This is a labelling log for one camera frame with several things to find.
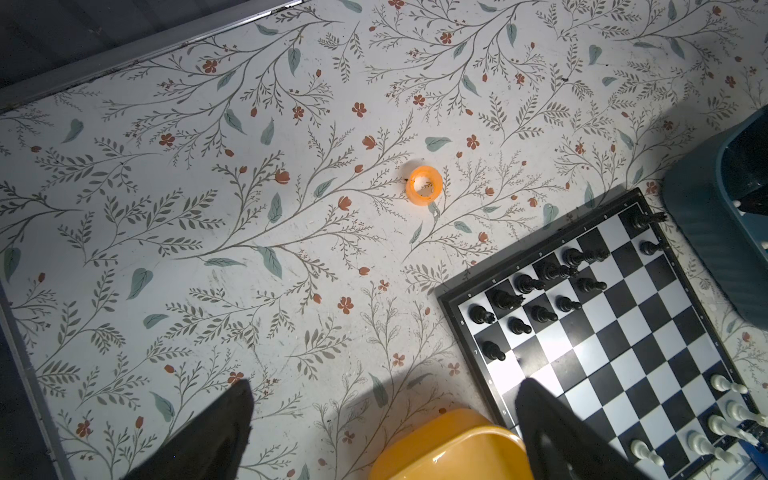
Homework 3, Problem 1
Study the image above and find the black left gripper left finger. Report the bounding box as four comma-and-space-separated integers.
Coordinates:
126, 380, 254, 479

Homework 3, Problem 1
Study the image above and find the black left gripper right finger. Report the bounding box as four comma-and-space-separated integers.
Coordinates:
515, 378, 647, 480

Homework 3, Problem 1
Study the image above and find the yellow tray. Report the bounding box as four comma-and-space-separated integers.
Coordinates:
369, 408, 533, 480

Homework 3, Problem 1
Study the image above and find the black and white chessboard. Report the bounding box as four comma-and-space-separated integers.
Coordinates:
439, 190, 767, 479

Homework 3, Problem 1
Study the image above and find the teal tray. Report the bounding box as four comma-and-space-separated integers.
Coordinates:
662, 107, 767, 330

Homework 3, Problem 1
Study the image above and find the orange tape roll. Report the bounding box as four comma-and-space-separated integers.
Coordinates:
405, 166, 444, 206

